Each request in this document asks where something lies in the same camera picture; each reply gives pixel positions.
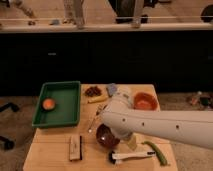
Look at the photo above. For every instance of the white handled dish brush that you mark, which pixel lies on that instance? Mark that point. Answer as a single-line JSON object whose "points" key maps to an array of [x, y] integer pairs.
{"points": [[114, 157]]}

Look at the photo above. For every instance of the yellow banana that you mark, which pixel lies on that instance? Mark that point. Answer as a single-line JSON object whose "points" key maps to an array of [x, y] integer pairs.
{"points": [[97, 99]]}

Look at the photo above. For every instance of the dark maroon bowl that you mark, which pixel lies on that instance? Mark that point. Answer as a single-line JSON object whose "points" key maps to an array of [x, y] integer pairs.
{"points": [[105, 138]]}

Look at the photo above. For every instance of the wooden block eraser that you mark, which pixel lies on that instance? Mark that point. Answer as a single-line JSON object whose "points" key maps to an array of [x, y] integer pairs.
{"points": [[75, 149]]}

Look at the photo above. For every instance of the green plastic tray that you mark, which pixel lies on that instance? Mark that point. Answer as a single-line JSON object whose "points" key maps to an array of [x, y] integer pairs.
{"points": [[66, 113]]}

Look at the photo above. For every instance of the metal spoon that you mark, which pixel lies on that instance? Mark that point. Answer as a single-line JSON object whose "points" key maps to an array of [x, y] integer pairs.
{"points": [[98, 111]]}

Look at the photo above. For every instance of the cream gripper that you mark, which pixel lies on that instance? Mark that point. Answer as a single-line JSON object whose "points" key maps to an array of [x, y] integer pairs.
{"points": [[131, 142]]}

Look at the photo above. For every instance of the dark red grapes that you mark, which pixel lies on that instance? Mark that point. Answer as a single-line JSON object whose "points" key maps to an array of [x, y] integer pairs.
{"points": [[93, 91]]}

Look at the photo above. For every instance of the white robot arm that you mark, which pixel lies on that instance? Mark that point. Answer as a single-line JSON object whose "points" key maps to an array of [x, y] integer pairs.
{"points": [[189, 127]]}

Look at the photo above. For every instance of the small orange bowl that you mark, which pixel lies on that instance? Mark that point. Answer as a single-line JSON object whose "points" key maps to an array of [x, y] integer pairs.
{"points": [[48, 104]]}

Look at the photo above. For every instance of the green pea pod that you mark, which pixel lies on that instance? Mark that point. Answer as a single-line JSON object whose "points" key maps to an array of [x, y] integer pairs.
{"points": [[160, 156]]}

